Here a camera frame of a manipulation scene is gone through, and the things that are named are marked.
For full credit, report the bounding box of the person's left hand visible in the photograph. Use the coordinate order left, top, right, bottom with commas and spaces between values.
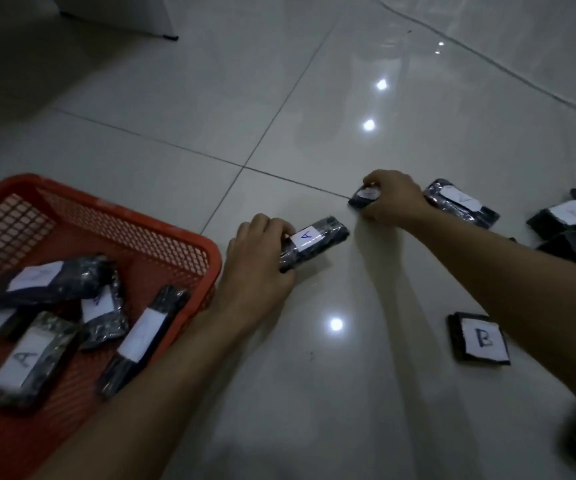
214, 212, 298, 337

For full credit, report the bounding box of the person's right hand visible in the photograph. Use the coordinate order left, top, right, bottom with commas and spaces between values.
359, 168, 432, 229

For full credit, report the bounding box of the black packet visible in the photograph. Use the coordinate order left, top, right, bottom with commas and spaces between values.
347, 184, 384, 211
277, 216, 351, 274

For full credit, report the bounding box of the red plastic basket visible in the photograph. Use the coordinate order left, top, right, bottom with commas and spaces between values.
0, 173, 224, 480

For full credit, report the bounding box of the pile of A-labelled black packets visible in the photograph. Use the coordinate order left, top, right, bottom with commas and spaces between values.
0, 253, 193, 411

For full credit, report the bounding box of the person's left forearm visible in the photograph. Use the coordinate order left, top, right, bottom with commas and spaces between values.
33, 304, 269, 480

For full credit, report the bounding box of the person's right forearm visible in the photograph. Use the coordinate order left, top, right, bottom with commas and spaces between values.
410, 207, 576, 421

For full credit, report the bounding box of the white desk side panel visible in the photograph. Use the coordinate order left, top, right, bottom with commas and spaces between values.
53, 0, 180, 41

